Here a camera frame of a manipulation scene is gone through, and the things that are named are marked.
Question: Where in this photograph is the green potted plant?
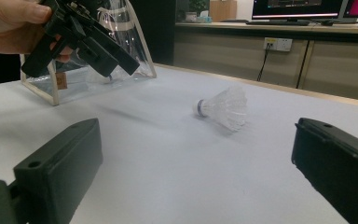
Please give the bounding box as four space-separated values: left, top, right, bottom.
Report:
188 0 211 15

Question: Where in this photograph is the black keyboard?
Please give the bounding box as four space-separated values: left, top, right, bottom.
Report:
245 19 310 26

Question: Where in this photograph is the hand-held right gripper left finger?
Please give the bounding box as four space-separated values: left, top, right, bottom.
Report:
13 118 103 224

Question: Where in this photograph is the pale teal tissue box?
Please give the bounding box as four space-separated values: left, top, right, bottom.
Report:
197 10 213 23

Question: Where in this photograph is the wide black monitor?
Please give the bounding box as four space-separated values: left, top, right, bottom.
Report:
251 0 346 21

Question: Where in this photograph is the white wall socket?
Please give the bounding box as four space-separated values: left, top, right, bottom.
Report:
263 36 293 52

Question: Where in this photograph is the beige wooden counter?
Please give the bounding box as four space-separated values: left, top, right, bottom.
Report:
173 21 358 104

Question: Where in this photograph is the clear plastic bag cream trim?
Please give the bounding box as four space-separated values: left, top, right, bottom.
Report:
20 0 158 106

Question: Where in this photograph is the brown cardboard box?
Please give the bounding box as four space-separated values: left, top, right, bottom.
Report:
209 0 238 22

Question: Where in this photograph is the black power cable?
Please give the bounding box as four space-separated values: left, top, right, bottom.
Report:
256 43 270 82

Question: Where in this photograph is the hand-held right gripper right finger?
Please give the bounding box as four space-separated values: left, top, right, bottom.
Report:
291 117 358 224

